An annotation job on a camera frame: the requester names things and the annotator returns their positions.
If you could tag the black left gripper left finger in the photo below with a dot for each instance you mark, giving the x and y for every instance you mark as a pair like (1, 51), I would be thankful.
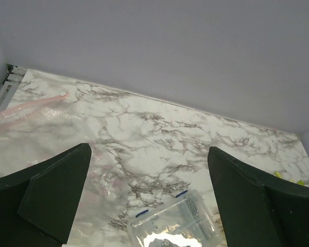
(38, 204)

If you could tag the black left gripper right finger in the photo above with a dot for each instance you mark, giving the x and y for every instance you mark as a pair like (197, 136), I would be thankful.
(257, 208)

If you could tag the clear zip top bag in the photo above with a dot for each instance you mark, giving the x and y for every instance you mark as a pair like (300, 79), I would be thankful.
(34, 132)

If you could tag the clear plastic screw box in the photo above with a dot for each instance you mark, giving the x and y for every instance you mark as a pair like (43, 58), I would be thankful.
(183, 221)

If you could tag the aluminium rail frame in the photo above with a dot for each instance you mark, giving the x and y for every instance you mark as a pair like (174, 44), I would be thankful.
(10, 84)

